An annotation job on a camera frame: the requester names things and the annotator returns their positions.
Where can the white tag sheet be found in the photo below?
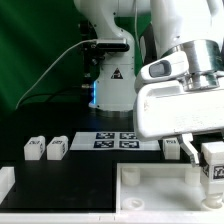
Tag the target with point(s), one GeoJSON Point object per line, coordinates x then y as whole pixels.
{"type": "Point", "coordinates": [111, 141]}

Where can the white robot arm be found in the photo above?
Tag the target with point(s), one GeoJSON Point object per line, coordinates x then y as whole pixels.
{"type": "Point", "coordinates": [192, 26]}

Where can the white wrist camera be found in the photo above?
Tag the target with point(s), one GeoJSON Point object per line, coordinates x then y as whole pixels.
{"type": "Point", "coordinates": [169, 68]}

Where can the white left obstacle block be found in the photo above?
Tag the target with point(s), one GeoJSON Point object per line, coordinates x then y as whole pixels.
{"type": "Point", "coordinates": [7, 180]}

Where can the white square tabletop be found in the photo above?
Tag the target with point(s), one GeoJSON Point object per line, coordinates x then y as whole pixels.
{"type": "Point", "coordinates": [151, 187]}

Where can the black camera on base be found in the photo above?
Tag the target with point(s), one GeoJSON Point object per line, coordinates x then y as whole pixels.
{"type": "Point", "coordinates": [111, 45]}

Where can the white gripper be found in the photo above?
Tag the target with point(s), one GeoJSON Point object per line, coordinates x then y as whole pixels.
{"type": "Point", "coordinates": [165, 110]}

